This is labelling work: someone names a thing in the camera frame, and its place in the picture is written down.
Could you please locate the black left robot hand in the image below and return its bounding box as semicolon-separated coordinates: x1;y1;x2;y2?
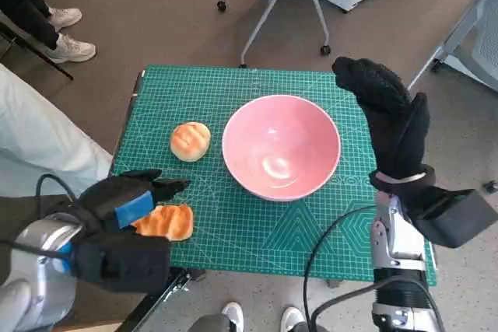
79;168;191;232

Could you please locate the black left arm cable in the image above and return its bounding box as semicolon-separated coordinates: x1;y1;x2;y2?
34;173;81;208

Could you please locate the round toy bread bun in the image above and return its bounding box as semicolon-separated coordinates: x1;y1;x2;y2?
170;121;212;163

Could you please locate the pink bowl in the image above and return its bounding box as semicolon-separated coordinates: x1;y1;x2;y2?
221;94;342;203

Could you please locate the orange toy bread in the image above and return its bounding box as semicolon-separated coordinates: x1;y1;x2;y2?
130;202;195;242

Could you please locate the person in dark trousers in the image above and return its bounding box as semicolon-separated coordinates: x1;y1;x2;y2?
0;0;96;64

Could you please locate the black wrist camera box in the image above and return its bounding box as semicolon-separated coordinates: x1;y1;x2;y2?
72;230;172;294
414;187;492;248

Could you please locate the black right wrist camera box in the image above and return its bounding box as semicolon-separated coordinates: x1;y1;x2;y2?
414;187;492;248

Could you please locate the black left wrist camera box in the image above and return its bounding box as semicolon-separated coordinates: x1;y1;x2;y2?
72;230;172;294

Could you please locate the white shoe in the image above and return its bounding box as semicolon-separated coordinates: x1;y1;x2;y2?
221;300;245;332
280;306;307;332

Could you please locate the metal folding table bracket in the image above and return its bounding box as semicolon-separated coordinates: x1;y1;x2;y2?
116;267;207;332

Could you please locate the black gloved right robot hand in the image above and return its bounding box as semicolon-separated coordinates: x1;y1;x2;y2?
331;56;431;181

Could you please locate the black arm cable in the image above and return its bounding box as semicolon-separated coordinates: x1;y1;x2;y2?
302;207;377;332
34;173;81;208

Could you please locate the person in light trousers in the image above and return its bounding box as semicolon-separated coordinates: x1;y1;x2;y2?
0;61;114;187

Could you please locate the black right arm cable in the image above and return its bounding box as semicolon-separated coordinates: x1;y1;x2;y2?
302;207;377;332

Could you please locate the white mesh chair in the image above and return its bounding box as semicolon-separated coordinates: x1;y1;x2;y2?
406;0;498;94

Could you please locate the black stand leg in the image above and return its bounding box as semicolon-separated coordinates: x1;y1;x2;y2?
0;9;74;81

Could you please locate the green cutting mat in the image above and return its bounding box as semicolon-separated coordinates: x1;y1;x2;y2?
107;62;437;283

